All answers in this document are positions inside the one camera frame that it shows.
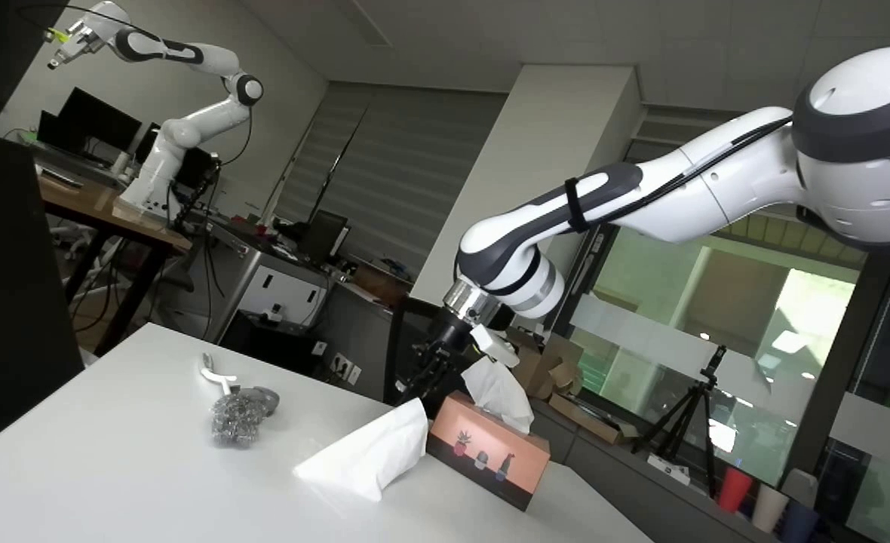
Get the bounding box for white cabinet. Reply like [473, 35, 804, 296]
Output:
[230, 250, 333, 332]

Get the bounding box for black flat panel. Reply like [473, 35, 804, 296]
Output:
[0, 0, 87, 461]

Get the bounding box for wooden desk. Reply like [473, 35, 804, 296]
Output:
[33, 163, 196, 356]

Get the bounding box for orange tissue box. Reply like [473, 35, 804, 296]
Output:
[425, 388, 556, 514]

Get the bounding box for black computer monitor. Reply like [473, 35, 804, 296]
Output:
[38, 84, 149, 169]

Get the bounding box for black camera tripod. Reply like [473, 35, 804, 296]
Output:
[632, 343, 730, 498]

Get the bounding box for red cup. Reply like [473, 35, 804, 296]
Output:
[714, 463, 762, 515]

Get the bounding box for brown cardboard boxes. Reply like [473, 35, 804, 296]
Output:
[510, 336, 590, 407]

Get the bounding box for small white plastic piece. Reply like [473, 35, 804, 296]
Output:
[196, 349, 243, 397]

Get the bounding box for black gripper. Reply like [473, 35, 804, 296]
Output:
[409, 315, 490, 403]

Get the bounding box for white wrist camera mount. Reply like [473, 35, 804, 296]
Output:
[468, 321, 524, 372]

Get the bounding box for dark blue cup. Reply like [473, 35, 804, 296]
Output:
[778, 498, 820, 543]

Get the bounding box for beige cup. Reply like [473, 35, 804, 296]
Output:
[751, 481, 791, 534]

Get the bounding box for white tissue sheet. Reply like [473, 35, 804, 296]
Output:
[291, 395, 435, 502]
[460, 352, 538, 437]

